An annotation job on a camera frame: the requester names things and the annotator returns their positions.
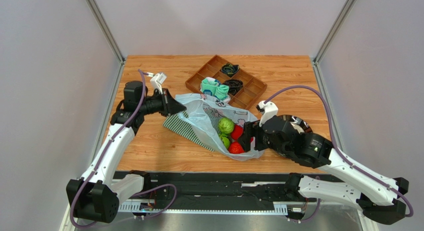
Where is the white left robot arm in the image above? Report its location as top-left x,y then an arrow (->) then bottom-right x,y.
66,81 -> 187,228

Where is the orange red wrinkled fruit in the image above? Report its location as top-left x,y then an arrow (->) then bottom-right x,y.
227,141 -> 245,154

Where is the red bell pepper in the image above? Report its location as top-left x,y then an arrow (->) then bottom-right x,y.
230,124 -> 243,141

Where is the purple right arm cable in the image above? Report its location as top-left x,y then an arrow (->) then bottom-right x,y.
263,85 -> 414,224

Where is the black hair ties bundle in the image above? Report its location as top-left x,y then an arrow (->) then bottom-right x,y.
222,79 -> 244,96

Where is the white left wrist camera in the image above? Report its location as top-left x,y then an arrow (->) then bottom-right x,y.
146,72 -> 167,94

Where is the right aluminium frame post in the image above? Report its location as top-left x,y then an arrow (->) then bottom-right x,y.
313,0 -> 357,64

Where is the aluminium frame post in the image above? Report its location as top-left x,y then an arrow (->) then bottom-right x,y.
85,0 -> 125,64
313,0 -> 357,64

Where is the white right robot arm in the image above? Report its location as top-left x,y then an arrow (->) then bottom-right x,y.
238,115 -> 414,225

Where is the black round plate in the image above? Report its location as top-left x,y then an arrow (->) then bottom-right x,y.
276,115 -> 314,158

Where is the green custard apple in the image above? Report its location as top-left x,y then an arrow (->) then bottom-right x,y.
218,117 -> 235,134

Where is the left aluminium frame post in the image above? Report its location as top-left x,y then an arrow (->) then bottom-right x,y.
85,0 -> 125,64

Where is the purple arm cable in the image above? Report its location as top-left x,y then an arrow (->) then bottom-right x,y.
69,69 -> 178,230
263,85 -> 414,224

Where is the green white striped cloth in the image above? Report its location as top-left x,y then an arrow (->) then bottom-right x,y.
163,112 -> 214,152

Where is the light blue printed plastic bag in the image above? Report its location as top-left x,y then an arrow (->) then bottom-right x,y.
176,93 -> 264,161

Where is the teal white sock pair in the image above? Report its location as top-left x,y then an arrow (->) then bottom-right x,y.
200,77 -> 230,102

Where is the green watermelon toy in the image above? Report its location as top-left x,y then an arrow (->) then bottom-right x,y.
219,133 -> 231,149

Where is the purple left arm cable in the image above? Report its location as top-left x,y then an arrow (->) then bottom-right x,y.
69,69 -> 178,230

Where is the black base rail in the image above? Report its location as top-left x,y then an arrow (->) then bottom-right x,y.
118,172 -> 317,216

